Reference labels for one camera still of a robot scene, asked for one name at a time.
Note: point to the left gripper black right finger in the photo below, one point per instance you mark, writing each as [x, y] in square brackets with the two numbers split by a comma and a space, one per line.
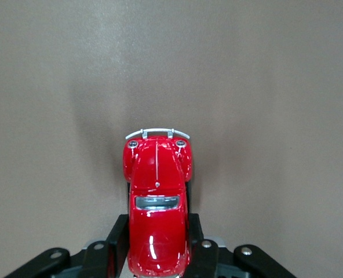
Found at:
[206, 260]

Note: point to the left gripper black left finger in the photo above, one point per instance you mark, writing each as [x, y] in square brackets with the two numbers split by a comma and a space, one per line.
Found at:
[96, 260]

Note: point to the red beetle toy car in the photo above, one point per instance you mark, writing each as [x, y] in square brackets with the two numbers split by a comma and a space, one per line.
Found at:
[157, 231]

